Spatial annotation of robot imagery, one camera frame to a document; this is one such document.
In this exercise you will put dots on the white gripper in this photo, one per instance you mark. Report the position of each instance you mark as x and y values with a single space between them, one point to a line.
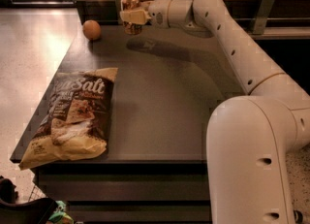
159 12

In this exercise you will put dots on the orange soda can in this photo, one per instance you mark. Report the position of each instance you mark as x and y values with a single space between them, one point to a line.
130 28

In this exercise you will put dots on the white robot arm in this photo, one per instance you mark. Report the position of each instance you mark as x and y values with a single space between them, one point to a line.
247 137

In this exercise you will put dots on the orange fruit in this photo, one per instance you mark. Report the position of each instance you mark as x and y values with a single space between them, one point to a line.
91 30

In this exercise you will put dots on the dark drawer cabinet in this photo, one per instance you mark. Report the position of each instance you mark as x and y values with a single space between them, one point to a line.
154 169

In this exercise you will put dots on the sea salt chips bag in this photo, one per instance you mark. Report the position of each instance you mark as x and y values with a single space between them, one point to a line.
76 125

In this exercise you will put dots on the green packaged item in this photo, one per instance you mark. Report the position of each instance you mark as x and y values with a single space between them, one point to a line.
59 216

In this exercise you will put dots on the dark chair seat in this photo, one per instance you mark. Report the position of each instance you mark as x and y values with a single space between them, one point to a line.
35 212

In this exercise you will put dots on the right metal bracket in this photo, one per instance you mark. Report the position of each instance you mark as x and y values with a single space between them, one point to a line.
258 23

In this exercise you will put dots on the black striped cable connector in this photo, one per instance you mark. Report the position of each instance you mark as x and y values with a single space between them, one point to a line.
298 217

